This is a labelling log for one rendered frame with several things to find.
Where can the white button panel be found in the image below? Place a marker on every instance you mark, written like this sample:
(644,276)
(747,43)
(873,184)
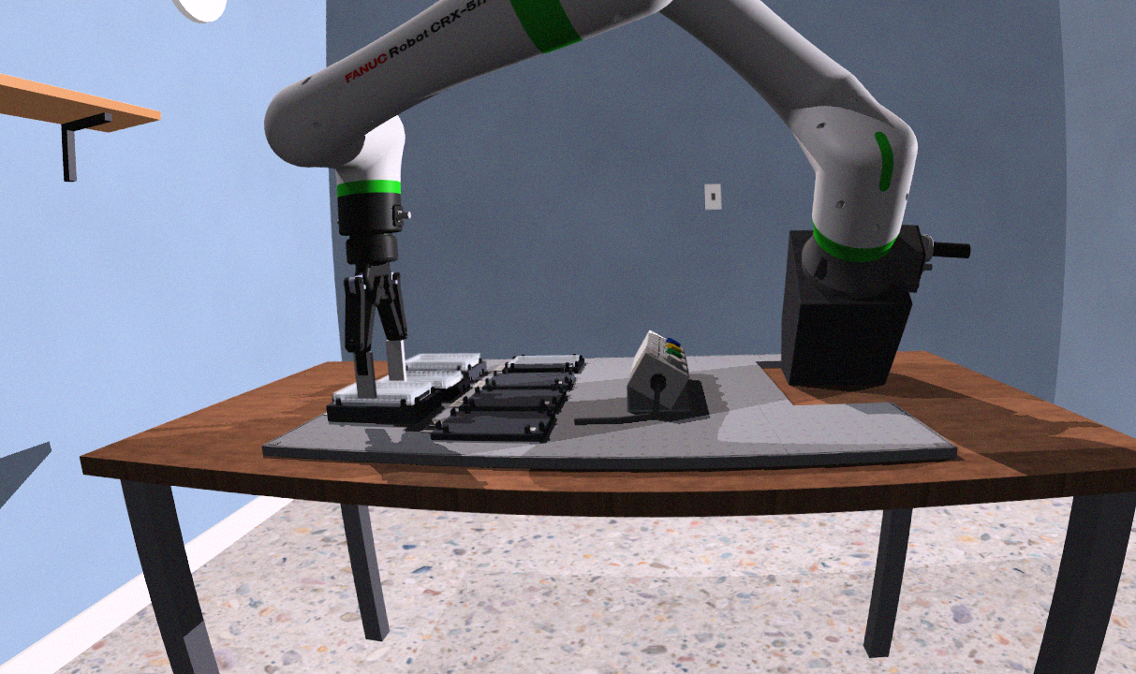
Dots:
(660,361)

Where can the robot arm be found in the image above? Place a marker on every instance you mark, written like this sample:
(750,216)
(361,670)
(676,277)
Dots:
(863,154)

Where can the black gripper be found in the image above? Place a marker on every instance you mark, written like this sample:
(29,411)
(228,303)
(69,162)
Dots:
(372,257)

